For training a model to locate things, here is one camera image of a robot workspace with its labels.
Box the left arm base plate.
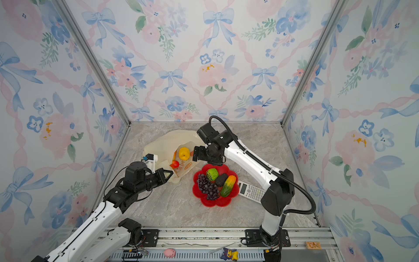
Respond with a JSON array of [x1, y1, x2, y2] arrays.
[[129, 229, 159, 247]]

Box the white calculator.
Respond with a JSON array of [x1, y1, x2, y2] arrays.
[[238, 181, 266, 204]]

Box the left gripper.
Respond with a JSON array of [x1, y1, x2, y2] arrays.
[[136, 167, 173, 195]]

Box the purple yellow toy figure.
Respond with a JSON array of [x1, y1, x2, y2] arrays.
[[220, 248, 239, 262]]

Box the red apple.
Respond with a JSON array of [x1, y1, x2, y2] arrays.
[[170, 160, 180, 169]]

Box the yellow plastic bag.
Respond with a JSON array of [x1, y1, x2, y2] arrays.
[[143, 129, 204, 183]]

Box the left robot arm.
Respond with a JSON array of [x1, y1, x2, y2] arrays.
[[33, 162, 173, 262]]

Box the red flower-shaped bowl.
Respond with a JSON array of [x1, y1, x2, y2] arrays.
[[192, 164, 239, 207]]

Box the aluminium rail frame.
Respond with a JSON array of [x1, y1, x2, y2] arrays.
[[98, 227, 344, 262]]

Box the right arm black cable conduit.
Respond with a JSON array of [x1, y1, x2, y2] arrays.
[[208, 115, 317, 216]]

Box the small wooden tag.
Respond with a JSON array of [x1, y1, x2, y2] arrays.
[[306, 241, 322, 250]]

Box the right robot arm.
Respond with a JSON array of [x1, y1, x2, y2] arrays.
[[193, 130, 295, 247]]

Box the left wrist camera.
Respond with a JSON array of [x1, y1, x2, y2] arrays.
[[142, 153, 158, 173]]

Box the yellow lemon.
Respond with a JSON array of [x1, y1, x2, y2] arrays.
[[179, 147, 191, 161]]

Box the purple grape bunch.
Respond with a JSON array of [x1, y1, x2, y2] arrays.
[[197, 174, 220, 201]]

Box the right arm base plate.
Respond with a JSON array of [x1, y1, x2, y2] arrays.
[[242, 228, 291, 248]]

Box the pink pig toy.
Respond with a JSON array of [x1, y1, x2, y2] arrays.
[[163, 248, 176, 258]]

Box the dark avocado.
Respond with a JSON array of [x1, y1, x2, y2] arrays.
[[215, 174, 229, 187]]

